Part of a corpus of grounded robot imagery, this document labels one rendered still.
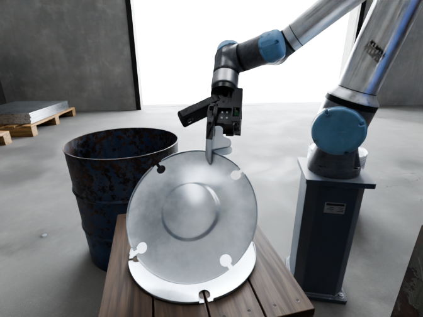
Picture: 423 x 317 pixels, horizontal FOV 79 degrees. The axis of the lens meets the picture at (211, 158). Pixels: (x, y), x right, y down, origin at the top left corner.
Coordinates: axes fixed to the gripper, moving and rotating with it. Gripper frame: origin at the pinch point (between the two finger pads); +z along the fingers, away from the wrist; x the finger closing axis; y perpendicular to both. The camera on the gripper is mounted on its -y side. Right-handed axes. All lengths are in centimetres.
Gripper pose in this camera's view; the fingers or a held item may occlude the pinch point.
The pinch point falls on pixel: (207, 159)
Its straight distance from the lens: 60.3
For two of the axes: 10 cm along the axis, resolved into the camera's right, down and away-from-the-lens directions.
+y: 9.9, 0.6, -1.5
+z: -1.1, 9.1, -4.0
